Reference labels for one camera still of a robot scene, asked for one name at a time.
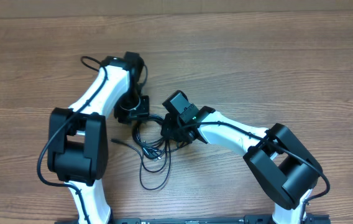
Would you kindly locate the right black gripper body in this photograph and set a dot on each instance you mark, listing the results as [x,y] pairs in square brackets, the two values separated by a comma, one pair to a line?
[171,130]

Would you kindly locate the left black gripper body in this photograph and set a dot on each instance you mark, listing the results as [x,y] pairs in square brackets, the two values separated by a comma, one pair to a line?
[132,107]

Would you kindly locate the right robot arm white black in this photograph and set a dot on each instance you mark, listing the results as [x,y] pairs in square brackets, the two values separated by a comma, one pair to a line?
[286,171]

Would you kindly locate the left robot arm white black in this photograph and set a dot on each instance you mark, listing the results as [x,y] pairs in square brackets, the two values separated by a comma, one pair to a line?
[77,146]

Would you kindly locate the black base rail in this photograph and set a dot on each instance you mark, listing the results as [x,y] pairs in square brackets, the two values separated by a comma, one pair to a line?
[248,219]

